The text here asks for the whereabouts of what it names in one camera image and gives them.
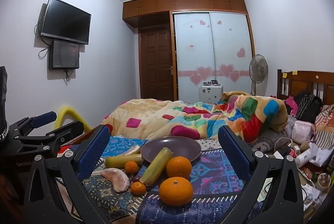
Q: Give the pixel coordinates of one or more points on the pink quilted bag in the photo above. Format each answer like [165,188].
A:
[302,131]

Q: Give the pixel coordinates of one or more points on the wooden overhead cabinets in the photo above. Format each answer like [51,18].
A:
[182,3]

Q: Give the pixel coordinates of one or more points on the small white cabinet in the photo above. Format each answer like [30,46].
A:
[210,94]

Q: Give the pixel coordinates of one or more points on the large orange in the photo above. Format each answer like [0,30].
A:
[179,167]
[176,191]

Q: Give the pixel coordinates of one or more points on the black bag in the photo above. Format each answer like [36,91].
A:
[309,107]

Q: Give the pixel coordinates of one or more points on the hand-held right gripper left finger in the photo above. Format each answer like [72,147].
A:
[94,152]

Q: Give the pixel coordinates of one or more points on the wooden bed headboard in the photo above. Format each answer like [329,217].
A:
[302,83]

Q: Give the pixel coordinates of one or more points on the small black wall monitor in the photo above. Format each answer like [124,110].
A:
[64,54]

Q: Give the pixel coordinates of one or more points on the standing electric fan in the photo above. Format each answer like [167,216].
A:
[257,67]

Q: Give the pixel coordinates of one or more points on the wall-mounted black television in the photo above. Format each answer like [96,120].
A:
[66,20]

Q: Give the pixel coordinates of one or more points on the small tangerine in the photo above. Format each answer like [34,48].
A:
[131,167]
[138,188]

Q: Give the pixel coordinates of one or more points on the pink clothes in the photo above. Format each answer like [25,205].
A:
[291,105]

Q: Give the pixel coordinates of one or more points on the brown wooden door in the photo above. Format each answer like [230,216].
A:
[156,64]

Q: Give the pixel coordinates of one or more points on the wooden bed frame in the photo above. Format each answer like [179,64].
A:
[79,139]

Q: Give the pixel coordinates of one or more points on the colourful patchwork blanket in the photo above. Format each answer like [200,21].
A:
[156,117]

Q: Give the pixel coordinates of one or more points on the white round cup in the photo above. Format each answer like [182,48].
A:
[325,181]

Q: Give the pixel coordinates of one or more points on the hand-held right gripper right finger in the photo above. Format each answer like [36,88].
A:
[234,153]

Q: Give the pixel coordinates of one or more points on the small dark purple fruit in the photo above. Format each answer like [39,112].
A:
[136,178]

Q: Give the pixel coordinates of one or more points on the large peeled pomelo segment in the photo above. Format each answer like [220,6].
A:
[116,180]

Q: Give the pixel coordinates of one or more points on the yellow padded frame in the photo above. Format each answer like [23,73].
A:
[65,113]

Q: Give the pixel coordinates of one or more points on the thick peeled sugarcane piece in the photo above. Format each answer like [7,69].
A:
[156,166]

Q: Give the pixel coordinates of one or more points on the striped cloth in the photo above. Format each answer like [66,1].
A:
[326,122]

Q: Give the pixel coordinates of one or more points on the thin peeled sugarcane piece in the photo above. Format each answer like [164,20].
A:
[121,160]

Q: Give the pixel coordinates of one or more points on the frosted wardrobe sliding doors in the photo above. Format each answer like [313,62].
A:
[211,51]

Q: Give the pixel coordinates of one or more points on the grey printed cloth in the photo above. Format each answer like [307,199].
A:
[263,141]

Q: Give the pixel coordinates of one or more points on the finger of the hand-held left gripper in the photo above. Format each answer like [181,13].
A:
[67,130]
[44,118]

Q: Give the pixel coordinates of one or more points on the brown round plate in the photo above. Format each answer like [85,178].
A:
[177,147]

